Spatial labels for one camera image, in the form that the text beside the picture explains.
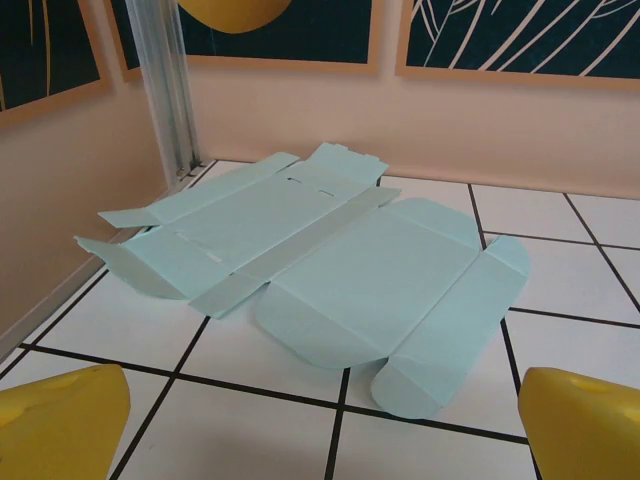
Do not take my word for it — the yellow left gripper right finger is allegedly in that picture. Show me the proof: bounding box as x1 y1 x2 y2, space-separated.
517 367 640 480

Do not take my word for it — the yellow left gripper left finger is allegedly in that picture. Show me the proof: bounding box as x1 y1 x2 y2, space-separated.
0 363 132 480

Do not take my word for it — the light teal paper box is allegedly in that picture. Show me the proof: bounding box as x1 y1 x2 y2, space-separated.
73 142 532 420

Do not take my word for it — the aluminium corner post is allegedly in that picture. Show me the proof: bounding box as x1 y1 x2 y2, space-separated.
124 0 204 176

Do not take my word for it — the wall panel with leaf outlines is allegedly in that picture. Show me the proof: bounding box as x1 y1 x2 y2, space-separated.
394 0 640 92

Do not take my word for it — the wall panel with orange oval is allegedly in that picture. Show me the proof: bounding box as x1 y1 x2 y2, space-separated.
107 0 386 84

